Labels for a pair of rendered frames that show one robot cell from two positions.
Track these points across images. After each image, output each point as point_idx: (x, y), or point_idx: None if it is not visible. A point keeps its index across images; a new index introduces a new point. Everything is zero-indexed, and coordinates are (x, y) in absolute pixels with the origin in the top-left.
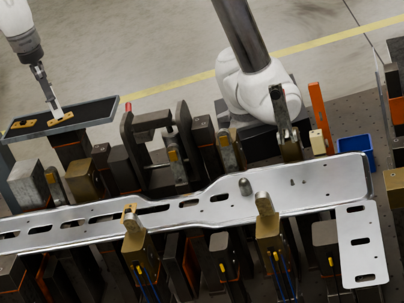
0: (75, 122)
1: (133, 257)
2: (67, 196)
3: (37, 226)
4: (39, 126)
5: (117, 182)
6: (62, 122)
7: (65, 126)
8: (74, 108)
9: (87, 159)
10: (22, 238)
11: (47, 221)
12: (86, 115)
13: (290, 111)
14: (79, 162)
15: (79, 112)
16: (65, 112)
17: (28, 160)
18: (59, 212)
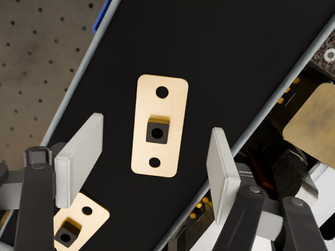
0: (241, 90)
1: None
2: (30, 80)
3: (324, 222)
4: (136, 195)
5: None
6: (187, 129)
7: (248, 135)
8: (119, 55)
9: (322, 95)
10: (331, 250)
11: (328, 205)
12: (232, 32)
13: None
14: (308, 118)
15: (171, 50)
16: (119, 96)
17: (213, 233)
18: (326, 179)
